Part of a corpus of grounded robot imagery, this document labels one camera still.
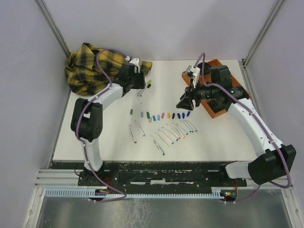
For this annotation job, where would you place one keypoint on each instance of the yellow marker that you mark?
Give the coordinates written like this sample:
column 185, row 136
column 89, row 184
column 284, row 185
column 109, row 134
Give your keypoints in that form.
column 177, row 129

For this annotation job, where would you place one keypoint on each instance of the pink cap marker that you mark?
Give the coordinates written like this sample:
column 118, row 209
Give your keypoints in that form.
column 167, row 146

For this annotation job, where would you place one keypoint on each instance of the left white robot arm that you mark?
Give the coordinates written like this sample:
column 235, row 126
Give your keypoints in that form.
column 87, row 118

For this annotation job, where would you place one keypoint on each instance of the purple cap marker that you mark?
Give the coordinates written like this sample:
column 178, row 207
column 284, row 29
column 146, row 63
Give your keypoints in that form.
column 140, row 128

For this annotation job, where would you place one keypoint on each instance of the left aluminium frame post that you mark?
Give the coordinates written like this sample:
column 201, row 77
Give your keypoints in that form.
column 53, row 27

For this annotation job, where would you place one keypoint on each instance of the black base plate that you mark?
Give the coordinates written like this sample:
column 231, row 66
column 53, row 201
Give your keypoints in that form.
column 161, row 177

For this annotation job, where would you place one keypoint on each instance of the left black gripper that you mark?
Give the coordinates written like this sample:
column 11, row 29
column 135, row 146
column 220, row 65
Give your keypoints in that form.
column 141, row 83

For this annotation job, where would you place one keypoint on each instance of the aluminium frame post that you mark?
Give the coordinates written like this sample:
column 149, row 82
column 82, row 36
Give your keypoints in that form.
column 53, row 27
column 273, row 13

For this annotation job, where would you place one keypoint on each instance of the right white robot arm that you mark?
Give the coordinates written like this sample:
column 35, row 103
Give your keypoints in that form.
column 273, row 159

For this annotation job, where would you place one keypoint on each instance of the light green cap marker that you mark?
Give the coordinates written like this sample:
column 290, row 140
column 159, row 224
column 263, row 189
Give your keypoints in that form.
column 149, row 82

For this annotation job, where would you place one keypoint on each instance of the orange compartment tray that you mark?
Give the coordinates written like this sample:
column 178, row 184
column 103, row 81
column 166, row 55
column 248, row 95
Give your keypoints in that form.
column 213, row 99

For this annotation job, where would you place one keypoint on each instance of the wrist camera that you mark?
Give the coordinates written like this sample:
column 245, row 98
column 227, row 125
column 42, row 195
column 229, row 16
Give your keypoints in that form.
column 134, row 61
column 193, row 73

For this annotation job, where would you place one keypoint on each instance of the black cap marker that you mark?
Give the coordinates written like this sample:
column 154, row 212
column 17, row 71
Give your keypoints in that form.
column 144, row 90

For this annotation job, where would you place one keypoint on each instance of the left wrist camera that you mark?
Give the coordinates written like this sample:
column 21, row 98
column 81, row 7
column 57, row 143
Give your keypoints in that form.
column 134, row 61

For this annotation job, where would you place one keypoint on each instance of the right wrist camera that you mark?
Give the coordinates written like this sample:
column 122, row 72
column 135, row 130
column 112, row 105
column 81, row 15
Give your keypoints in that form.
column 193, row 73

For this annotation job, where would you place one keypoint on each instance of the right aluminium frame post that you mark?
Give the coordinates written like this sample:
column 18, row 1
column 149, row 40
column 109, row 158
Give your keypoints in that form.
column 273, row 13

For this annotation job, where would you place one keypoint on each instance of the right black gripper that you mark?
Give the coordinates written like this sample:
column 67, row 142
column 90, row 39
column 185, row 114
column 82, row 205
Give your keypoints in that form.
column 185, row 103

